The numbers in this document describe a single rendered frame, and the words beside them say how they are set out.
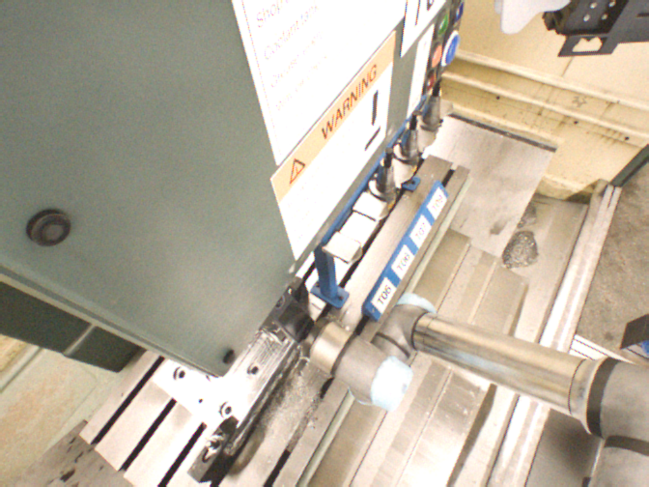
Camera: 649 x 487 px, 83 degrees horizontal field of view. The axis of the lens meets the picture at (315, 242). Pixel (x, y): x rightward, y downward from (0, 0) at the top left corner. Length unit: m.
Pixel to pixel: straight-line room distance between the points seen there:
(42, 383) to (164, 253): 1.50
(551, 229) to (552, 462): 0.85
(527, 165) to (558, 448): 1.05
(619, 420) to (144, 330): 0.48
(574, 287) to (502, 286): 0.19
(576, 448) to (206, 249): 1.73
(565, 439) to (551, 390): 1.25
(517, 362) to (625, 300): 1.81
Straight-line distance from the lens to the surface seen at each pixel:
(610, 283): 2.38
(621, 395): 0.54
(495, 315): 1.26
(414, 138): 0.81
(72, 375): 1.60
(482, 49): 1.34
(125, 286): 0.17
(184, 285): 0.20
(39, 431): 1.63
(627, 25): 0.50
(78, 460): 1.43
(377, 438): 1.12
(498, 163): 1.45
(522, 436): 1.12
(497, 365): 0.60
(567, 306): 1.26
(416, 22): 0.35
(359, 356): 0.58
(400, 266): 1.01
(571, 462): 1.82
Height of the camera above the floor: 1.85
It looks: 61 degrees down
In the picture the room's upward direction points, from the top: 10 degrees counter-clockwise
